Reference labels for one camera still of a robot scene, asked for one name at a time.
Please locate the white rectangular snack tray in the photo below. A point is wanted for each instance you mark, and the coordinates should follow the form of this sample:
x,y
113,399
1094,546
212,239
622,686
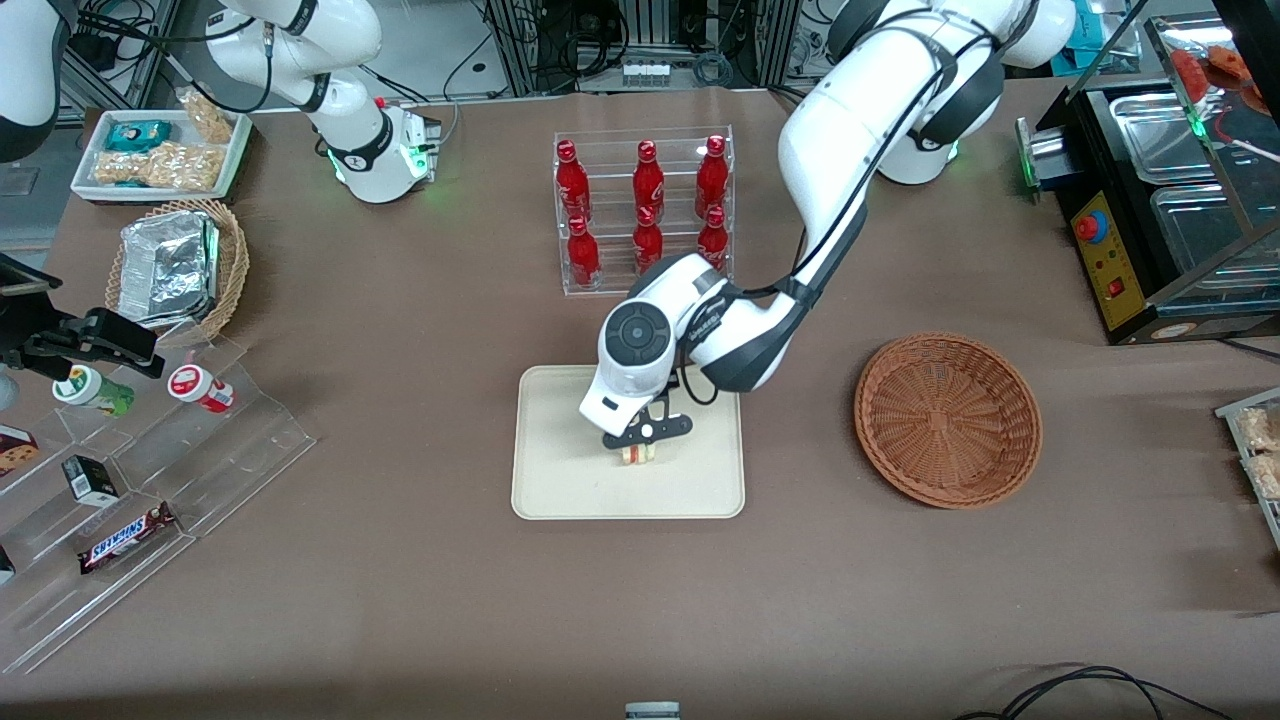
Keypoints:
x,y
1270,515
90,140

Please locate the small black box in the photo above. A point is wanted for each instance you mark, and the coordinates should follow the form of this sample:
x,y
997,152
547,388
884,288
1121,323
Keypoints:
x,y
90,480

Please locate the oval tan wicker basket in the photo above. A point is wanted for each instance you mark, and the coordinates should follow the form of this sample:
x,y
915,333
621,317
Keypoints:
x,y
235,260

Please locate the small clear snack bag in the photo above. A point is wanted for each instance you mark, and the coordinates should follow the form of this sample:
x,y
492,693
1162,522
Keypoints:
x,y
210,118

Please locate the round brown wicker basket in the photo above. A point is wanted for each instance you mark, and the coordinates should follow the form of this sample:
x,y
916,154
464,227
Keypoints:
x,y
950,420

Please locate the brown cookie box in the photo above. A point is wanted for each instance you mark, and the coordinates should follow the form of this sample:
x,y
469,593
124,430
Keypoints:
x,y
15,450

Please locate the white power strip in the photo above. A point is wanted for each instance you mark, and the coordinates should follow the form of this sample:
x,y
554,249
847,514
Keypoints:
x,y
645,72

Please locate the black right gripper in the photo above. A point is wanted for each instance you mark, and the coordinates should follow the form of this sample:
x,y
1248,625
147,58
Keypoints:
x,y
32,341

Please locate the Snickers chocolate bar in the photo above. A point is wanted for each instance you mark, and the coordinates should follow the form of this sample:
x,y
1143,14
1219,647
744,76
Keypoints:
x,y
125,540

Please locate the red cola bottle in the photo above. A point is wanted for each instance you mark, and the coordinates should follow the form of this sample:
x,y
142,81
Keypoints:
x,y
583,255
648,245
711,175
648,180
571,180
712,235

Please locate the steel warmer pan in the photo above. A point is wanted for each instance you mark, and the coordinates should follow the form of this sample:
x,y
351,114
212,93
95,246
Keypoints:
x,y
1170,135
1210,240

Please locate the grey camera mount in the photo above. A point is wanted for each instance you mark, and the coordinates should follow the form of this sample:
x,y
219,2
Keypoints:
x,y
652,711

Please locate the teal snack packet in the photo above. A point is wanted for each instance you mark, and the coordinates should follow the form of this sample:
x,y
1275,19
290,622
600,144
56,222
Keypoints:
x,y
138,135

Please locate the clear puffed snack bag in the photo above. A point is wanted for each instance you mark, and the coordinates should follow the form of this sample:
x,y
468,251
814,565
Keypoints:
x,y
1262,428
1268,475

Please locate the dark snack packet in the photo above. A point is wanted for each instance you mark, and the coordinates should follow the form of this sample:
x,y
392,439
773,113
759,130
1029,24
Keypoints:
x,y
5,565

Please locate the teal box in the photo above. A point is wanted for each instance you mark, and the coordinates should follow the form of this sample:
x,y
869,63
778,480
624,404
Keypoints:
x,y
1100,35

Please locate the black glass food warmer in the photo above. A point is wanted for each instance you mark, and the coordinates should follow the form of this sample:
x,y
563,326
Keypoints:
x,y
1110,270

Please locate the clear acrylic bottle rack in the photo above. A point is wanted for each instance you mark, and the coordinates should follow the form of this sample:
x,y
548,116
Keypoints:
x,y
612,215

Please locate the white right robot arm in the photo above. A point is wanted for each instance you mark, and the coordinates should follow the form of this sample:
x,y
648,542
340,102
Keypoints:
x,y
300,40

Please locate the clear acrylic stepped stand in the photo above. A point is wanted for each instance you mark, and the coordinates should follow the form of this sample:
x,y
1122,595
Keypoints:
x,y
250,440

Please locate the cream plastic tray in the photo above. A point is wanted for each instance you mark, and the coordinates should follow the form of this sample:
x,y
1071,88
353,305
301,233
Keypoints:
x,y
560,480

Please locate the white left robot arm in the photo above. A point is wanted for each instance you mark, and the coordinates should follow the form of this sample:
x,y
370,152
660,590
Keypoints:
x,y
850,130

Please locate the large clear peanut snack bag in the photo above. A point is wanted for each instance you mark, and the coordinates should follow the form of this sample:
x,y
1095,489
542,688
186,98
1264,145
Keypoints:
x,y
160,167

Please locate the silver foil container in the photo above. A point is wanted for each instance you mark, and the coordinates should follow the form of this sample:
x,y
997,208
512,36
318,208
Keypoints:
x,y
165,265

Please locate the triangular sandwich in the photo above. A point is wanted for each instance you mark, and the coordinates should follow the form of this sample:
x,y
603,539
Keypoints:
x,y
640,457

